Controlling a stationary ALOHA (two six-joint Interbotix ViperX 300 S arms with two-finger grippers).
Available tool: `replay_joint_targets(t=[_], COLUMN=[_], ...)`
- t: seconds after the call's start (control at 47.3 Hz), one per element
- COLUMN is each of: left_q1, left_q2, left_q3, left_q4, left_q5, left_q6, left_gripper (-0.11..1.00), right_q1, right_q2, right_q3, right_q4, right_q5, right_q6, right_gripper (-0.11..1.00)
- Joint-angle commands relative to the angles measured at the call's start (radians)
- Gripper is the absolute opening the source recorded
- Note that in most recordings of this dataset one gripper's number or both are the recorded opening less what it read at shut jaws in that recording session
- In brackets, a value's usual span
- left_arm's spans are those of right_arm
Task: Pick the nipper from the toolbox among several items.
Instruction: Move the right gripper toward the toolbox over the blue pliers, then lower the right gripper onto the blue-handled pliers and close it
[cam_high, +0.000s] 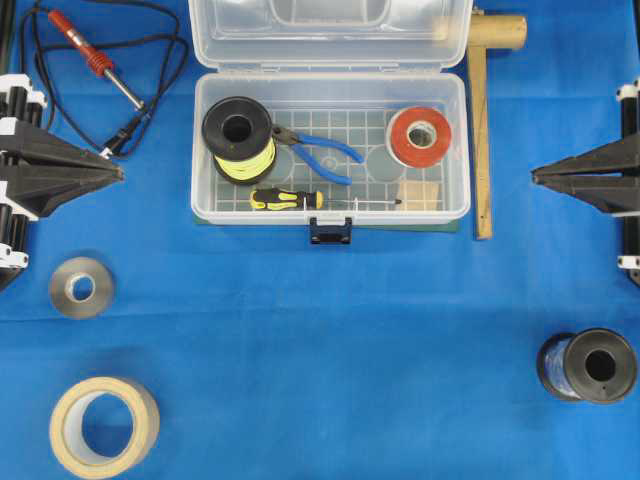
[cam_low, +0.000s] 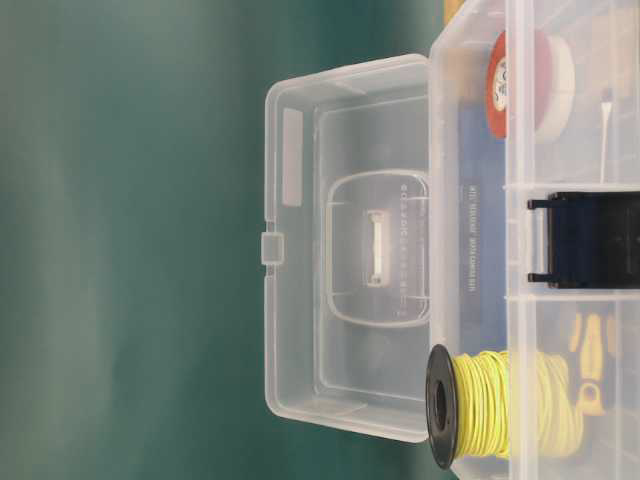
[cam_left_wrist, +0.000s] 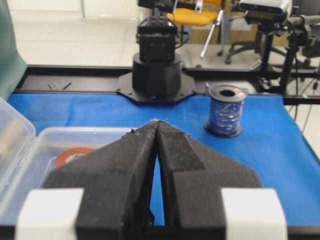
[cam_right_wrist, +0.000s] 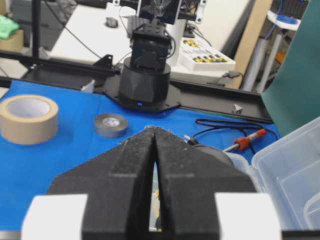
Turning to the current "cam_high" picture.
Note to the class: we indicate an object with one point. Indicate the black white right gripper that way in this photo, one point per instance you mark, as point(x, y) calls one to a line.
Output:
point(616, 195)

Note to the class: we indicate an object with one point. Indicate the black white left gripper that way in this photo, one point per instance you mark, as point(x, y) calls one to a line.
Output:
point(32, 192)

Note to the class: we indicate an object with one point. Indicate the clear plastic toolbox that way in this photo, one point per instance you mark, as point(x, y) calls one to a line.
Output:
point(338, 70)

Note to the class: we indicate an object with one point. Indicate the dark blue toolbox latch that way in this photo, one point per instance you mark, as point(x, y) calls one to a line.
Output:
point(330, 234)

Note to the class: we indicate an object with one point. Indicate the red soldering iron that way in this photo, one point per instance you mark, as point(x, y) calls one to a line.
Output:
point(97, 61)

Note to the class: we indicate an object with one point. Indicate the grey tape roll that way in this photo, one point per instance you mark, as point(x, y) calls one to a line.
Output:
point(81, 288)

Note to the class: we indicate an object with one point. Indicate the wooden mallet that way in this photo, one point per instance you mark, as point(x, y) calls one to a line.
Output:
point(487, 32)

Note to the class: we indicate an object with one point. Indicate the red tape roll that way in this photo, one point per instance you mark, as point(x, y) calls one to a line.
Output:
point(418, 137)

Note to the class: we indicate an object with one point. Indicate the small wooden block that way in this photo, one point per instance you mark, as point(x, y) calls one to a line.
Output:
point(419, 195)

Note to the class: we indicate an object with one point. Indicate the yellow black screwdriver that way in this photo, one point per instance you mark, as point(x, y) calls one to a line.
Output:
point(275, 199)

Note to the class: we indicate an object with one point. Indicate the blue table cloth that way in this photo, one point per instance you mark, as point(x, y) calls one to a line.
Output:
point(399, 356)

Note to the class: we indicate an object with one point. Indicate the beige masking tape roll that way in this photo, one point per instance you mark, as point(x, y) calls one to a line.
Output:
point(103, 426)

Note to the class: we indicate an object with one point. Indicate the blue wire spool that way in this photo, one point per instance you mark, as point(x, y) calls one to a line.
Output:
point(596, 365)

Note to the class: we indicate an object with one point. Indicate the yellow wire spool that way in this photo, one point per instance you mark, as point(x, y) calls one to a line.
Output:
point(238, 133)

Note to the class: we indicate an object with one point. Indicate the blue handled nipper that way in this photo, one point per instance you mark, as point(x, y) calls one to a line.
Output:
point(304, 146)

